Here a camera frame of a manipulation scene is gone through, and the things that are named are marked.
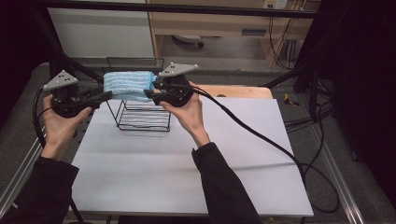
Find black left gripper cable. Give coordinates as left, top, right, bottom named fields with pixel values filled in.
left=32, top=86, right=54, bottom=148

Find white power strip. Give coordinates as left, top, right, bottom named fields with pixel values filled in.
left=262, top=0, right=289, bottom=9

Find black metal frame bar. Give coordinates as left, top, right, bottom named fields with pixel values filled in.
left=40, top=0, right=323, bottom=19

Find person's right hand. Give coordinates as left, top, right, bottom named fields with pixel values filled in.
left=160, top=81, right=211, bottom=148

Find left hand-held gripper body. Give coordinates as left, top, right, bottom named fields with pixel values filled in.
left=42, top=69, right=94, bottom=119

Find wooden board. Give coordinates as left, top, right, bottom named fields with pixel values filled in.
left=195, top=84, right=274, bottom=100

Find white panel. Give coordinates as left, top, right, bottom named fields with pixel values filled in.
left=48, top=7, right=155, bottom=59

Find wooden desk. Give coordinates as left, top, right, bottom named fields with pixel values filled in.
left=146, top=0, right=321, bottom=68

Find office chair base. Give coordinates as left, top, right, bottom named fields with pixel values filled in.
left=172, top=34, right=205, bottom=49

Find yellow and black clip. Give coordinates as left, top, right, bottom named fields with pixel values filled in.
left=283, top=92, right=300, bottom=107

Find blue striped towel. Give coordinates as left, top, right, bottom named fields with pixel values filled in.
left=103, top=70, right=158, bottom=103

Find aluminium rail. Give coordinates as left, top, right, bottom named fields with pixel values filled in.
left=311, top=124, right=366, bottom=224
left=0, top=124, right=46, bottom=217

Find person's left hand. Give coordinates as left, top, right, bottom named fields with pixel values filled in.
left=40, top=94, right=93, bottom=161

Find black curtain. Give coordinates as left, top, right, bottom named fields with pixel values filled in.
left=295, top=0, right=396, bottom=200
left=0, top=0, right=62, bottom=125

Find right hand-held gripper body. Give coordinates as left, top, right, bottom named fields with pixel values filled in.
left=158, top=63, right=199, bottom=108

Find black wire rack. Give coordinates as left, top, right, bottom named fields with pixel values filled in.
left=102, top=56, right=172, bottom=133

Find hanging black cables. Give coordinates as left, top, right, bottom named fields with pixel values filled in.
left=268, top=13, right=302, bottom=70

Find bundle of black floor cables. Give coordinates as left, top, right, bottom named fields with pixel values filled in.
left=284, top=77, right=334, bottom=133

